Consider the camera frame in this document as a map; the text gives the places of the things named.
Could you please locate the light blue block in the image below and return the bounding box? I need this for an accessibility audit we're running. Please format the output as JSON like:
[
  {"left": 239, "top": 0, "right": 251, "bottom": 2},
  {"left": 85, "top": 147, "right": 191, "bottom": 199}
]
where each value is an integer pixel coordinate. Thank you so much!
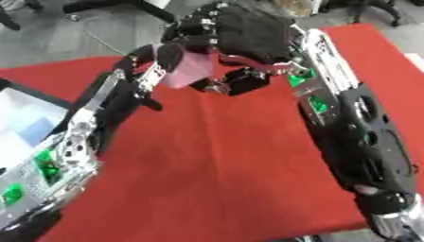
[{"left": 16, "top": 117, "right": 59, "bottom": 147}]

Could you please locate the black office chair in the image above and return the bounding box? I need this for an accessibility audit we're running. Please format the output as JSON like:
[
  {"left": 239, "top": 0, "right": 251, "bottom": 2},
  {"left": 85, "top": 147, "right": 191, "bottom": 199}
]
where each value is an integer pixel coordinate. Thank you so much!
[
  {"left": 0, "top": 0, "right": 45, "bottom": 31},
  {"left": 321, "top": 0, "right": 404, "bottom": 28},
  {"left": 61, "top": 0, "right": 179, "bottom": 24}
]

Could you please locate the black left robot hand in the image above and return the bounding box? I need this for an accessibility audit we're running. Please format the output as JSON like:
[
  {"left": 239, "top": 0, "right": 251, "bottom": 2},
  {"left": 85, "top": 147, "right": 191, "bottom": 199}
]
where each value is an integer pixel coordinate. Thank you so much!
[{"left": 58, "top": 43, "right": 187, "bottom": 156}]

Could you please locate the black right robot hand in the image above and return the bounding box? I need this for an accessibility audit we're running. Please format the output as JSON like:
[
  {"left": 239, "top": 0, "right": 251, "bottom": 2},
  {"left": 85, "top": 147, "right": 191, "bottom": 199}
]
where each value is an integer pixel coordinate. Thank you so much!
[{"left": 160, "top": 2, "right": 313, "bottom": 97}]

